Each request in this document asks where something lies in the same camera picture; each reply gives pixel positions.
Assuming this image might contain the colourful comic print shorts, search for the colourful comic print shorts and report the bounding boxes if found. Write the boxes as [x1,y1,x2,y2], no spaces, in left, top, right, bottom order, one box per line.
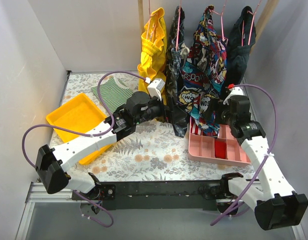
[178,5,228,138]

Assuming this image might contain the pink wire hanger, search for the pink wire hanger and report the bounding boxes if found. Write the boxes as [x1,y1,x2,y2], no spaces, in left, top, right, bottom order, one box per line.
[210,0,229,43]

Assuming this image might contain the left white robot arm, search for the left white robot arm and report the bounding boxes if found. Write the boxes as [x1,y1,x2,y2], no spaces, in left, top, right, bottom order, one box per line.
[35,91,187,200]

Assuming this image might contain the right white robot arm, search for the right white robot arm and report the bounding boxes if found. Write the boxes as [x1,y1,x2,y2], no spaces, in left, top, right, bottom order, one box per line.
[210,95,308,231]

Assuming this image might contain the yellow shorts on hanger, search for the yellow shorts on hanger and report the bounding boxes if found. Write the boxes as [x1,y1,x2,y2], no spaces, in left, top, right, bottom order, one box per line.
[136,7,169,106]

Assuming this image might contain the dark leaf print shorts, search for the dark leaf print shorts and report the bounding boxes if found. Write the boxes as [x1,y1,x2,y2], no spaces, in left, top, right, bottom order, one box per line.
[165,6,189,138]

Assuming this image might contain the pink hanger under navy shorts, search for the pink hanger under navy shorts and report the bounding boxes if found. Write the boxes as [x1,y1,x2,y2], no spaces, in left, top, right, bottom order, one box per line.
[241,0,262,47]

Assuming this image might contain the pink hanger under leaf shorts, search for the pink hanger under leaf shorts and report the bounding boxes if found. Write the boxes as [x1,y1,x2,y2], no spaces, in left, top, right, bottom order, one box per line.
[175,0,184,51]

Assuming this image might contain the pink hanger under yellow shorts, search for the pink hanger under yellow shorts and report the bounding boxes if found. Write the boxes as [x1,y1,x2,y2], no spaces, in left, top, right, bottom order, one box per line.
[146,0,156,43]

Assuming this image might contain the red white striped sock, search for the red white striped sock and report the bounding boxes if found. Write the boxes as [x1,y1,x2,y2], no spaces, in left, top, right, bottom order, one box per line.
[191,121,202,136]

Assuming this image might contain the red cloth front compartment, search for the red cloth front compartment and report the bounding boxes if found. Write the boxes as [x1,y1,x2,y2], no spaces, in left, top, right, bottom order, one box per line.
[214,139,227,159]

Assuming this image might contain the pink divided organiser tray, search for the pink divided organiser tray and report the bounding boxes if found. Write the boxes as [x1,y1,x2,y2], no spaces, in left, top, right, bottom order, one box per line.
[188,119,251,167]

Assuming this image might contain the green striped folded shirt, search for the green striped folded shirt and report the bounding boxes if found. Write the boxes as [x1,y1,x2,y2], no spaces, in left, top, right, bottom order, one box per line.
[99,75,133,113]

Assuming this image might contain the yellow plastic tray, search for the yellow plastic tray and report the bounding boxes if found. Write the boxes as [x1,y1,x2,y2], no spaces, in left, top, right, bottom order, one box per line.
[46,93,112,165]

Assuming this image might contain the wooden clothes rack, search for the wooden clothes rack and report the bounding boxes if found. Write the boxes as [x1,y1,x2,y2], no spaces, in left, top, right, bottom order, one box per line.
[137,0,280,41]

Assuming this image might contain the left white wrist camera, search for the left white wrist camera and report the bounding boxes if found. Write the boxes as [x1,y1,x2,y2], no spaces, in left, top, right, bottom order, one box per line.
[145,77,165,101]

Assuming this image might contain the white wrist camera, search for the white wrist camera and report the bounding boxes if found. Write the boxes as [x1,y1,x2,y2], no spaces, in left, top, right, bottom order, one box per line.
[145,77,165,101]
[223,84,245,105]

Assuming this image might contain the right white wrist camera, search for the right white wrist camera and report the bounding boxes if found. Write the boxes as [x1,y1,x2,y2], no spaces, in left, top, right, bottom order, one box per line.
[223,84,245,105]

